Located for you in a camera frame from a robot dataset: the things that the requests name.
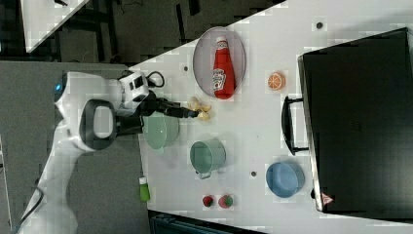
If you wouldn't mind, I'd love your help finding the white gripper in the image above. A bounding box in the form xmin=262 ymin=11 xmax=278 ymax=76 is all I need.
xmin=116 ymin=70 xmax=199 ymax=136

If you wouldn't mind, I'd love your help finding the red plush ketchup bottle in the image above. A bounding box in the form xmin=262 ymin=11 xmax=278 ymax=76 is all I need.
xmin=212 ymin=36 xmax=236 ymax=99

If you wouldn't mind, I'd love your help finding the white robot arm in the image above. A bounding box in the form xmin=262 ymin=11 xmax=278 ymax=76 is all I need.
xmin=13 ymin=70 xmax=200 ymax=234

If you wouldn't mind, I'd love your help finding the grey round plate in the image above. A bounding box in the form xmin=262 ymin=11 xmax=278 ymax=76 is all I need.
xmin=193 ymin=26 xmax=246 ymax=98

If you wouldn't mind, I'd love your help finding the light green bowl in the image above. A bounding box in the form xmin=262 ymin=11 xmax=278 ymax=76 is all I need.
xmin=143 ymin=113 xmax=179 ymax=150

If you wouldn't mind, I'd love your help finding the yellow peeled banana toy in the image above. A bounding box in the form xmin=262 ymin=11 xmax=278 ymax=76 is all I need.
xmin=188 ymin=97 xmax=211 ymax=121

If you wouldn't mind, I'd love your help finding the green metal mug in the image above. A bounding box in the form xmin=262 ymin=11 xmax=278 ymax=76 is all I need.
xmin=190 ymin=138 xmax=226 ymax=179

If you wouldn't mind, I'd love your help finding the small red strawberry toy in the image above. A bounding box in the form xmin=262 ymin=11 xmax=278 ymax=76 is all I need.
xmin=203 ymin=195 xmax=214 ymax=208

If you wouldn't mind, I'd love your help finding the large red strawberry toy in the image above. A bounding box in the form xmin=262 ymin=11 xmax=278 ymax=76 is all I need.
xmin=218 ymin=194 xmax=234 ymax=209

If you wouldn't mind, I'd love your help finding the orange slice toy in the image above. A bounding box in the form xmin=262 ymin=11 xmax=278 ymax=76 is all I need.
xmin=267 ymin=72 xmax=286 ymax=91

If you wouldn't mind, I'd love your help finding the dark bin at bottom edge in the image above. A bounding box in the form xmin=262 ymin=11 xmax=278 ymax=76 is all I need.
xmin=150 ymin=214 xmax=262 ymax=234

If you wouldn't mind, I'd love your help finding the blue bowl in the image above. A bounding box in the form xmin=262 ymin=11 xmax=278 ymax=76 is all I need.
xmin=266 ymin=161 xmax=305 ymax=198

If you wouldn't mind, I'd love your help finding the white table in background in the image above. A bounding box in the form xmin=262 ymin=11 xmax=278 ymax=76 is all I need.
xmin=19 ymin=0 xmax=91 ymax=53

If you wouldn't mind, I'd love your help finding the black toaster oven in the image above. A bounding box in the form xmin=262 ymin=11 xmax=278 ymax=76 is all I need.
xmin=297 ymin=27 xmax=413 ymax=223

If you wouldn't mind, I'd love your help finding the black cable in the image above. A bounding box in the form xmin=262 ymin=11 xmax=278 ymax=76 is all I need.
xmin=145 ymin=70 xmax=166 ymax=89

